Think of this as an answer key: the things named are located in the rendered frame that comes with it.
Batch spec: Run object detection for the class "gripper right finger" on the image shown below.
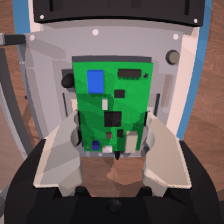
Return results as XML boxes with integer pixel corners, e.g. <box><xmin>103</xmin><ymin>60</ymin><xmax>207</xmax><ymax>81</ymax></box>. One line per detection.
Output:
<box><xmin>142</xmin><ymin>110</ymin><xmax>221</xmax><ymax>224</ymax></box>

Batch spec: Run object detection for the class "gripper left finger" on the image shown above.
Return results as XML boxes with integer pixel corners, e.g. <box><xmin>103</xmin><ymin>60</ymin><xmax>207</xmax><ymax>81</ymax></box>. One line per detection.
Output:
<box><xmin>4</xmin><ymin>109</ymin><xmax>83</xmax><ymax>224</ymax></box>

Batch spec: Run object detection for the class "green circuit board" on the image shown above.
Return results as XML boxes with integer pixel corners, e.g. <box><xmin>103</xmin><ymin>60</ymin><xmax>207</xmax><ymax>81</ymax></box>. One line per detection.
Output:
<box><xmin>73</xmin><ymin>62</ymin><xmax>154</xmax><ymax>153</ymax></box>

